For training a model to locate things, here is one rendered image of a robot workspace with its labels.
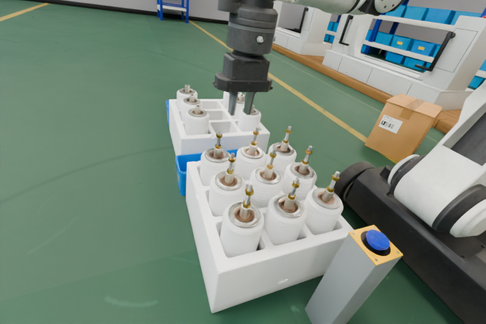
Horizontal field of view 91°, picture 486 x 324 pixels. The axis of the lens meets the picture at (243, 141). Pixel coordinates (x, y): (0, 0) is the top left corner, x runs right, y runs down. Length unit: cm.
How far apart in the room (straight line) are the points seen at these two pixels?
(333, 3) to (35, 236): 97
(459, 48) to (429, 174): 196
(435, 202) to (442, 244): 20
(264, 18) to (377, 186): 69
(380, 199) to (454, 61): 184
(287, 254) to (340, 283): 12
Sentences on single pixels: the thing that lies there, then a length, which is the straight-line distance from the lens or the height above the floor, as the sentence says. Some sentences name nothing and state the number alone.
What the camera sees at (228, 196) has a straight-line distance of 61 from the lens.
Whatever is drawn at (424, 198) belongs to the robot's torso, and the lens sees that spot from 71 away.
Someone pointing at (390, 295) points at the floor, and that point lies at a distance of 93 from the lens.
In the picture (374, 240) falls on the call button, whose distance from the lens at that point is 53.
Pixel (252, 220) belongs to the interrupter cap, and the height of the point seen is 25.
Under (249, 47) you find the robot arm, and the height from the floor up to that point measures 60.
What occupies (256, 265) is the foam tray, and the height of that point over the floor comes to 17.
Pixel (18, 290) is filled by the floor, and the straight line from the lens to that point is 86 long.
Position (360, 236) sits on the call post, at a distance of 54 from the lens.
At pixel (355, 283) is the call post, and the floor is 24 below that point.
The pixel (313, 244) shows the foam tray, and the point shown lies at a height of 18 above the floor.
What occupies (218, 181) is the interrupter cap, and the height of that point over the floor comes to 25.
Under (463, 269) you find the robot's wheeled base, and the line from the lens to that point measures 87.
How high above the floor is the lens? 67
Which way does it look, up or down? 31 degrees down
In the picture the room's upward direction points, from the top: 10 degrees clockwise
